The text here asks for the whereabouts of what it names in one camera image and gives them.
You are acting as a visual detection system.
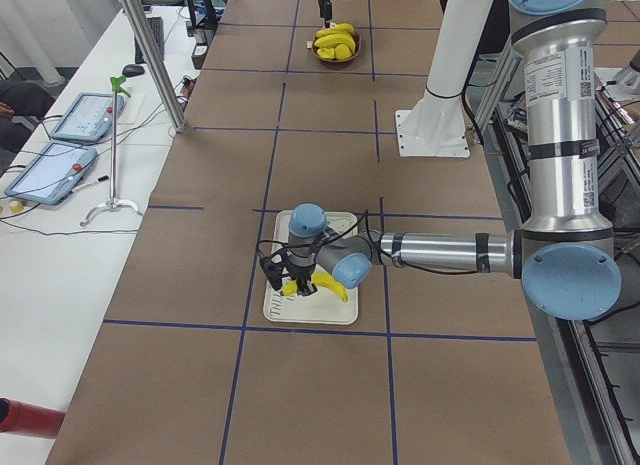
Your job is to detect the wicker fruit basket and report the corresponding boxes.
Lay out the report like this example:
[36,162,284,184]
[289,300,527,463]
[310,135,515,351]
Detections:
[311,28,361,63]

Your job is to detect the black computer mouse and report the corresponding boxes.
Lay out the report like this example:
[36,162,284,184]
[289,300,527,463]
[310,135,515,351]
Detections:
[121,64,145,78]

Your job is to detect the red cylinder object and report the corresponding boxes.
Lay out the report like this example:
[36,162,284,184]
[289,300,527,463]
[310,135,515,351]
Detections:
[1,398,66,439]

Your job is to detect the white Taiji Bear tray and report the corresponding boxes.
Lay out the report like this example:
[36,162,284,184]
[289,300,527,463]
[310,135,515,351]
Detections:
[262,210,359,326]

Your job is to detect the lower teach pendant tablet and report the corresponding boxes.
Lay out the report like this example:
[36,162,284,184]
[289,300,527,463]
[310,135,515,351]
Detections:
[4,140,97,205]

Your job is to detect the black keyboard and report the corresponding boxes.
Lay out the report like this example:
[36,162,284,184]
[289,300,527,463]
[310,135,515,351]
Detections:
[134,16,165,65]

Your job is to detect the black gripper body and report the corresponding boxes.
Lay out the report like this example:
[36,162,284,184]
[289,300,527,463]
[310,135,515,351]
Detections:
[288,257,315,288]

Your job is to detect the teach pendant tablet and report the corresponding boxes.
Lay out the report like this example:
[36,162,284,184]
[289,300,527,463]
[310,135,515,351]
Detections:
[4,140,97,205]
[50,92,114,144]

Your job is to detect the upper teach pendant tablet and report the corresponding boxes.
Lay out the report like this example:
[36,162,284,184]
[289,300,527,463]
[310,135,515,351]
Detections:
[50,92,114,144]

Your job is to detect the small yellow tape roll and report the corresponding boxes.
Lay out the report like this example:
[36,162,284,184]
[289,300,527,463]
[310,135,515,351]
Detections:
[9,200,24,214]

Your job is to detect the aluminium frame post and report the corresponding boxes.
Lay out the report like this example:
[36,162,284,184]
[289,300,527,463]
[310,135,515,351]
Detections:
[119,0,186,133]

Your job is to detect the black marker pen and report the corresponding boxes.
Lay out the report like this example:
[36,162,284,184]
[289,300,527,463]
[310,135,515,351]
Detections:
[70,175,110,193]

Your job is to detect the silver stand with green clip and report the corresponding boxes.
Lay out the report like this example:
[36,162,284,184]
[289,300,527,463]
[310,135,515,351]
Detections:
[80,75,142,227]

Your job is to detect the yellow starfruit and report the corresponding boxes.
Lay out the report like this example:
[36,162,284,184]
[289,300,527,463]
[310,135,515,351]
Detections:
[333,43,355,62]

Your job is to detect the yellow banana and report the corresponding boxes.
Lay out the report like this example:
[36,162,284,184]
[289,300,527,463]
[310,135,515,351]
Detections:
[314,33,357,52]
[315,22,356,39]
[279,272,349,303]

